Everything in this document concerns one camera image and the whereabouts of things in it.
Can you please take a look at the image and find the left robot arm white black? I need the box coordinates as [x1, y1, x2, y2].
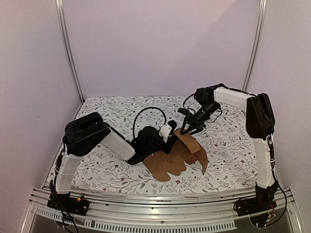
[51, 112, 177, 211]

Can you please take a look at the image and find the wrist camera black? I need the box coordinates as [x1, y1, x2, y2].
[159, 120, 177, 143]
[178, 108, 195, 116]

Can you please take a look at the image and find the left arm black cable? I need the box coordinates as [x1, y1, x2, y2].
[132, 106, 168, 139]

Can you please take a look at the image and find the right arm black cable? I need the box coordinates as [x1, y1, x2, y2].
[182, 93, 197, 110]

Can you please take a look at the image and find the right aluminium frame post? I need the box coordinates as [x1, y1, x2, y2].
[242, 0, 267, 92]

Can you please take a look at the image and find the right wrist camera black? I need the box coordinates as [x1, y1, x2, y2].
[178, 108, 195, 116]

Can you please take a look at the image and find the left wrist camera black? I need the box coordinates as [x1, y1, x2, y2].
[159, 120, 177, 143]

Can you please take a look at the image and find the brown cardboard box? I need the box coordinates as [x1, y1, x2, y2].
[143, 129, 208, 182]

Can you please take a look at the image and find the aluminium frame post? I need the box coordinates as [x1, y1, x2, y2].
[55, 0, 85, 103]
[242, 0, 267, 92]

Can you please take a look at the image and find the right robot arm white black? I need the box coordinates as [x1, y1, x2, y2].
[178, 83, 276, 189]

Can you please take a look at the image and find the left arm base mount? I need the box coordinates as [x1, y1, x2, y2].
[47, 191, 90, 216]

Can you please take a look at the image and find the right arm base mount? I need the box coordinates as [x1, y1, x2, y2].
[233, 186, 276, 216]

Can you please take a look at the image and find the left aluminium frame post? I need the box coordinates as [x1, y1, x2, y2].
[55, 0, 85, 103]

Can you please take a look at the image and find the floral patterned table mat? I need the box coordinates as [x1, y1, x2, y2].
[71, 96, 258, 196]

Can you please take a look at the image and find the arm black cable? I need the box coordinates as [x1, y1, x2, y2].
[182, 93, 197, 110]
[132, 106, 168, 139]

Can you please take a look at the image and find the front aluminium rail base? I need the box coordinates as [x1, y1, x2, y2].
[21, 187, 304, 233]

